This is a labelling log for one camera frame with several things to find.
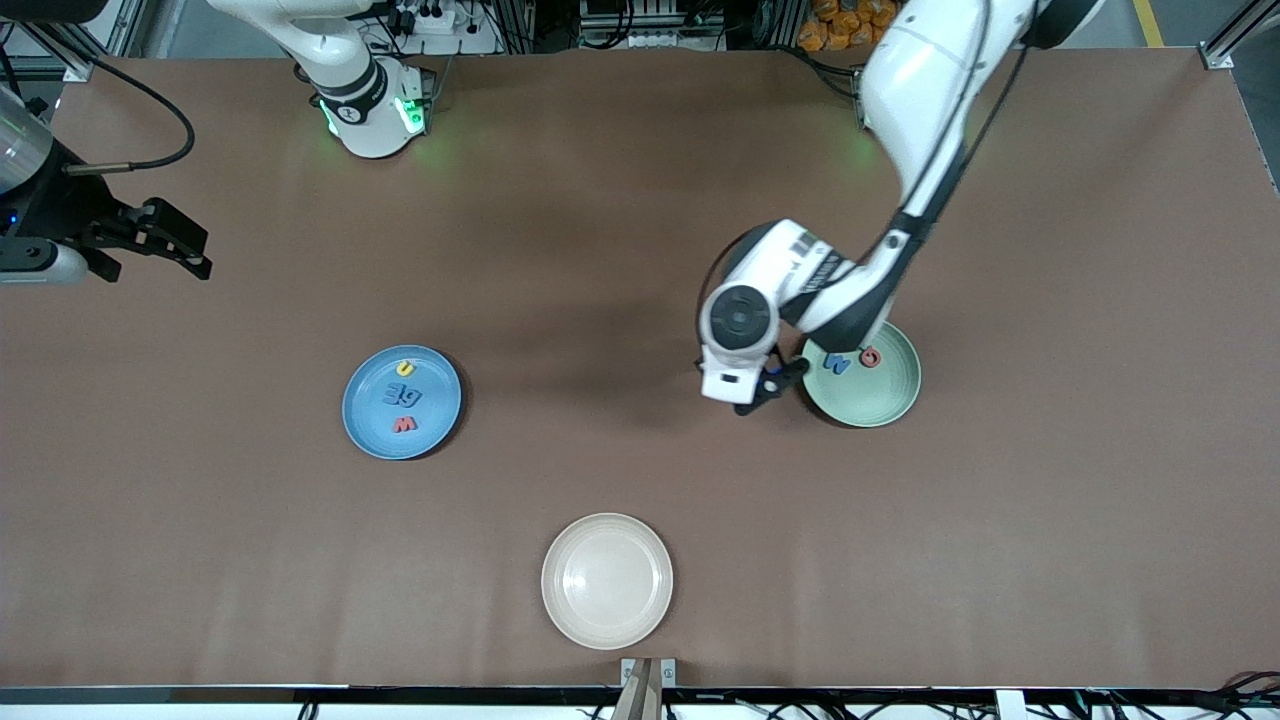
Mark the green round plate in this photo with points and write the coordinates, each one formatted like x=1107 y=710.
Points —
x=870 y=395

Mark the black electronics rack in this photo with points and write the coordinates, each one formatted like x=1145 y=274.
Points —
x=650 y=25

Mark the orange objects pile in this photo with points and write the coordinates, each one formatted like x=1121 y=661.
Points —
x=835 y=28

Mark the blue foam letter g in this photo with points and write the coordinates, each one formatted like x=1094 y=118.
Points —
x=411 y=398

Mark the blue round plate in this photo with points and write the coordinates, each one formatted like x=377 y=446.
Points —
x=440 y=410

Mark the small metal bracket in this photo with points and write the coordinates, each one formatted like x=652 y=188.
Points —
x=628 y=668

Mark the beige round plate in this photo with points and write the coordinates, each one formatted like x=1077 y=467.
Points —
x=607 y=581

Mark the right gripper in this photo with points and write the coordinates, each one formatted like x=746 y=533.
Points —
x=60 y=215

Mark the white power strip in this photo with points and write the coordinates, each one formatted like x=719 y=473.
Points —
x=440 y=20

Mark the blue foam letter M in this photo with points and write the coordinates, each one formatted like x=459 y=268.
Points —
x=837 y=364

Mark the red foam letter Q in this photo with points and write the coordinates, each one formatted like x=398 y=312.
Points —
x=871 y=357

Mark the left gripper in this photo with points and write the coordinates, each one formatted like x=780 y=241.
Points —
x=781 y=372

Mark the silver aluminium frame post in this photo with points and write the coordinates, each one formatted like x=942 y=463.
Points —
x=1218 y=55
x=80 y=68

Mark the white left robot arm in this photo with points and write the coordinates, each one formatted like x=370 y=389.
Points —
x=920 y=80

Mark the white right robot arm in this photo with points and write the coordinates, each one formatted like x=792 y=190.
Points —
x=350 y=80

